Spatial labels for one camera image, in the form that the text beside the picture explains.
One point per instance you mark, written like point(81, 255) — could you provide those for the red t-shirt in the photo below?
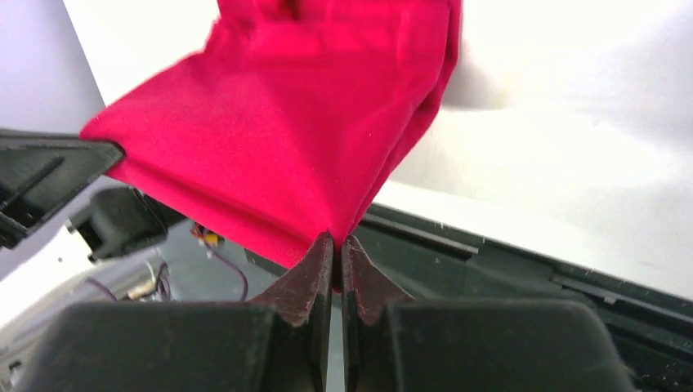
point(290, 120)

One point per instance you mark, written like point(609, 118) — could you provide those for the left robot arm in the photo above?
point(115, 223)

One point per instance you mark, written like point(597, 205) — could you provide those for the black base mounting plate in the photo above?
point(652, 332)

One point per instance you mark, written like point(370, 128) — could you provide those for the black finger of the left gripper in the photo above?
point(41, 173)

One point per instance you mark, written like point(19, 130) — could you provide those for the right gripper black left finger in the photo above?
point(278, 341)

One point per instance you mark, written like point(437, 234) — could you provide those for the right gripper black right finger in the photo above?
point(394, 342)

